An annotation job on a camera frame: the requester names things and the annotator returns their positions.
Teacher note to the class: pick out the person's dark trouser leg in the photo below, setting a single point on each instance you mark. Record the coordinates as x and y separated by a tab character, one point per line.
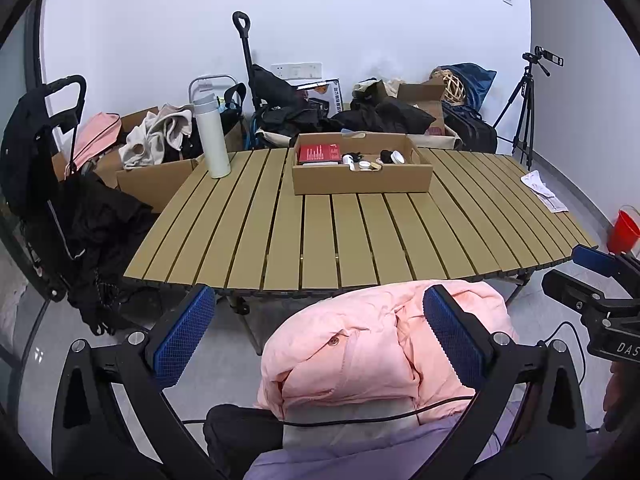
240	435

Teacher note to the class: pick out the pink padded jacket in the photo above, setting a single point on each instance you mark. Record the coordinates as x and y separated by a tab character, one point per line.
350	355

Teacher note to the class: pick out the white round jar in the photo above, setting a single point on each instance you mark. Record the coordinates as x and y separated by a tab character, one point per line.
398	158

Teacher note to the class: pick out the beige clothes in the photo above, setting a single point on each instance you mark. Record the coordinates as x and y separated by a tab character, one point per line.
155	135

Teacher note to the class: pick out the black backpack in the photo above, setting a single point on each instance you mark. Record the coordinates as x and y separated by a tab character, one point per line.
472	132

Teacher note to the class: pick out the blue fabric bag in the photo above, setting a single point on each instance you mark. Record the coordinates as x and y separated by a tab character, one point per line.
480	82

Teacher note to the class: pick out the black camera tripod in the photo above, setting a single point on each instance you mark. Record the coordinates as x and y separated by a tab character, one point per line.
524	110

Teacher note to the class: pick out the wicker ball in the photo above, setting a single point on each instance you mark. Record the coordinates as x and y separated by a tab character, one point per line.
456	89

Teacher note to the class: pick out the person's lilac top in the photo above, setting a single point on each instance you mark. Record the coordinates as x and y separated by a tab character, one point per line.
360	455

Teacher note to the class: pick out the black jacket heap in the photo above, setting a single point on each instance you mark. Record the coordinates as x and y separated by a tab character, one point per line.
105	240

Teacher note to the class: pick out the white plastic bottle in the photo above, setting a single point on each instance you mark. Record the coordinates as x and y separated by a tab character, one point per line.
348	161

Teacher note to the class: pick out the black clothes heap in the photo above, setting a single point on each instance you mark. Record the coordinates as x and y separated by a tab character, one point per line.
395	115

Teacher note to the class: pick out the white pink printed box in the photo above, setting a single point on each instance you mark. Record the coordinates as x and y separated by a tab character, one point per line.
320	164

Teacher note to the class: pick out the printed appliance carton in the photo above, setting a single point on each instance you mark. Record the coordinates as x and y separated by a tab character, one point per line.
320	95

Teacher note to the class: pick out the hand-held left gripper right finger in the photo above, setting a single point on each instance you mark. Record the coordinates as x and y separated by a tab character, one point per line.
457	340

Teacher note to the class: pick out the large cardboard box with clothes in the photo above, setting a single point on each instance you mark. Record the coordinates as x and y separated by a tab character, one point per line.
150	185

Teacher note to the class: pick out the open brown cardboard box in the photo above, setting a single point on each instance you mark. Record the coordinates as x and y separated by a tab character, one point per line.
422	97

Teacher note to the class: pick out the long shallow cardboard box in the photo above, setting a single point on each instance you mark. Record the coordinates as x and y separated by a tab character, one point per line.
360	180

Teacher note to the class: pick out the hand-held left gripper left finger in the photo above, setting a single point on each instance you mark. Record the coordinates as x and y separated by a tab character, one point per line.
182	335

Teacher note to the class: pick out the white thermos bottle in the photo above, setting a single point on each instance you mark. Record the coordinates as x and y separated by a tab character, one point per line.
212	140

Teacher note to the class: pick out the white wall outlet strip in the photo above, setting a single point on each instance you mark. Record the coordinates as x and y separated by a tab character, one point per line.
297	69

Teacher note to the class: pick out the white paper sheets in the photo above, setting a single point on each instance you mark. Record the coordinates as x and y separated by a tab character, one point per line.
545	192

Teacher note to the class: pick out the small video camera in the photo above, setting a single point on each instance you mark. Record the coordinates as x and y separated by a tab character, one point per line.
545	56

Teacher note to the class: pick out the person's right hand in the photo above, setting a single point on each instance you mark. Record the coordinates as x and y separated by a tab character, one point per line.
622	395

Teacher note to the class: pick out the red flat box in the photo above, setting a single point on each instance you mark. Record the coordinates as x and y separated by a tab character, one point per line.
320	153

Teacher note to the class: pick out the red plastic bucket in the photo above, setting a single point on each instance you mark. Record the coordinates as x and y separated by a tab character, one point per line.
625	230

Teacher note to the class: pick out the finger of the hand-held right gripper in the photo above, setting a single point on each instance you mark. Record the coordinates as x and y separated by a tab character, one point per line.
600	260
575	290

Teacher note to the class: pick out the pink backpack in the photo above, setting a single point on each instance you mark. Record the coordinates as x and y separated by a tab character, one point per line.
97	135

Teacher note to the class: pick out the black bag pile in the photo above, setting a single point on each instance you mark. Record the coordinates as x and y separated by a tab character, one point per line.
285	105

